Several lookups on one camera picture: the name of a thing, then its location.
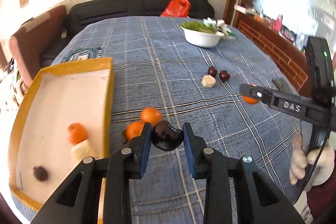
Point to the sugarcane piece long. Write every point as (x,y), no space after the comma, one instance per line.
(82,150)

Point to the large orange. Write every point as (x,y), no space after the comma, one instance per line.
(250,100)

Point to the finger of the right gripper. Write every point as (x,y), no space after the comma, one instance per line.
(303,108)

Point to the green lettuce leaves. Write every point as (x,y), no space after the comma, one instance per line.
(199,27)

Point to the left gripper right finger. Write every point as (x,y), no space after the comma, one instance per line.
(258,199)

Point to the red date fruit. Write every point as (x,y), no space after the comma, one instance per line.
(40,173)

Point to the right hand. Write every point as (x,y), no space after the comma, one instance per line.
(299,162)

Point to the white bowl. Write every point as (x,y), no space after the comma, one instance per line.
(202,39)

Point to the red plastic bag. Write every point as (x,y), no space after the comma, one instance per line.
(177,9)

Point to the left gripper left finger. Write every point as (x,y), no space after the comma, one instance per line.
(77,198)

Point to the black sofa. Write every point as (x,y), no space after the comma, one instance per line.
(83,14)

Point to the white bottles cluster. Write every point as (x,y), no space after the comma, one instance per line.
(220,27)

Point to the sugarcane piece octagonal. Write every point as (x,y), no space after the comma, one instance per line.
(208,81)

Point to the dark plum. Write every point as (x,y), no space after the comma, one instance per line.
(224,75)
(212,71)
(165,137)

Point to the blue plaid tablecloth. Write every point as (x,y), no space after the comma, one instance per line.
(156,67)

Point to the yellow cardboard tray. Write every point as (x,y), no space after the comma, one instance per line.
(73,92)

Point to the brown armchair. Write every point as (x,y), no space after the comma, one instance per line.
(32,38)

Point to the small orange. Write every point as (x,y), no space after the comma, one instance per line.
(133,130)
(151,115)

